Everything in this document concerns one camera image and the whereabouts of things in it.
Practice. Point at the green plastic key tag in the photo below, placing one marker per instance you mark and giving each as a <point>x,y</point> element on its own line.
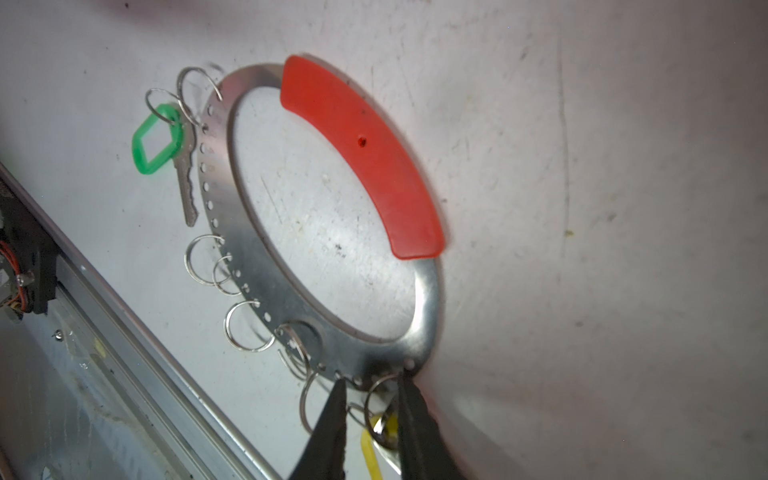
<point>155,141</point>

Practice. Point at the metal keyring disc red grip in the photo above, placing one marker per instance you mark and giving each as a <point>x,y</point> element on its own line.
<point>328,238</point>

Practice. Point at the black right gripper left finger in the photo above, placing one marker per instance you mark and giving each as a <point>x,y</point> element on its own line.
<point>324,454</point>

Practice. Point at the yellow plastic key tag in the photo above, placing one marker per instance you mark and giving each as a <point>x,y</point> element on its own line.
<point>373,452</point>

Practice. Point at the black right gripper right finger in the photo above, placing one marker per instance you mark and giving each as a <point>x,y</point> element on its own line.
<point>423,453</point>

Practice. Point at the silver key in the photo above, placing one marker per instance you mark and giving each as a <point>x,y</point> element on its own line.
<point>183,165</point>

